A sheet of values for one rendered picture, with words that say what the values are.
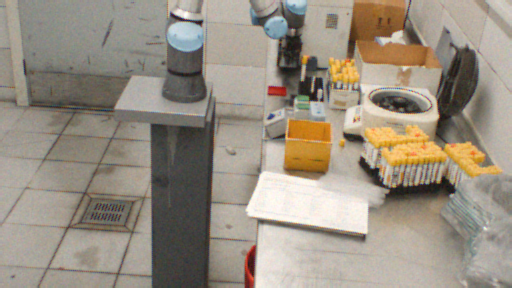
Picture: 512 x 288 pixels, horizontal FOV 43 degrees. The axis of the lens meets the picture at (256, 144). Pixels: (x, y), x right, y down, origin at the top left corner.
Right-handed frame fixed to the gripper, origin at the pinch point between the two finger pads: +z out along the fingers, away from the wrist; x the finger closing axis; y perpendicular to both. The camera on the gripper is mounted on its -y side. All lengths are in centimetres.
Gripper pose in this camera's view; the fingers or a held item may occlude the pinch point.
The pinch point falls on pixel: (288, 60)
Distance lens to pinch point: 256.7
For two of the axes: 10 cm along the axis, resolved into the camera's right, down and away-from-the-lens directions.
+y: -0.6, 8.4, -5.3
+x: 10.0, 0.7, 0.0
